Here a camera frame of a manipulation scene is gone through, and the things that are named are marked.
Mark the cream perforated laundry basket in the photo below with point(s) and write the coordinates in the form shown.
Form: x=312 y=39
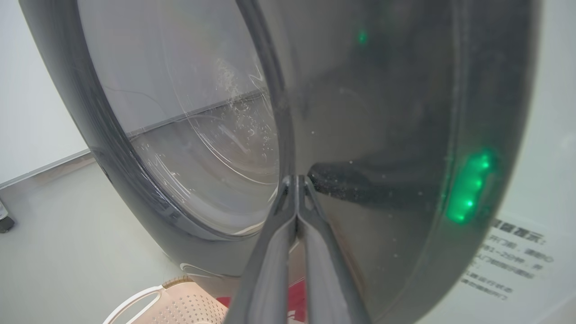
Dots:
x=180 y=306

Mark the black text instruction label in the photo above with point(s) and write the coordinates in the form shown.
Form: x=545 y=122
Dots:
x=504 y=258

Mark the white partition board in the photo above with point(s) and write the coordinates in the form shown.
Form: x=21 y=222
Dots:
x=31 y=90

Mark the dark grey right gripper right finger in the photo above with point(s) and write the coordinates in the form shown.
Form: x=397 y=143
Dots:
x=328 y=279

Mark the black caster wheel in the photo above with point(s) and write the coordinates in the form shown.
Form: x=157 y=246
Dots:
x=5 y=222

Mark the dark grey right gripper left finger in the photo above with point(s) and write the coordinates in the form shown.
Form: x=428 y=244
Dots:
x=265 y=270

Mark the white washing machine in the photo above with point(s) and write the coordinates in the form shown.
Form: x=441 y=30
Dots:
x=558 y=135

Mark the dark round glass washer door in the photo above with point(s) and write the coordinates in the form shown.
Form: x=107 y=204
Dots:
x=405 y=112

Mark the red and white garment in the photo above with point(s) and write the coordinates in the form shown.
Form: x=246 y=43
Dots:
x=297 y=299

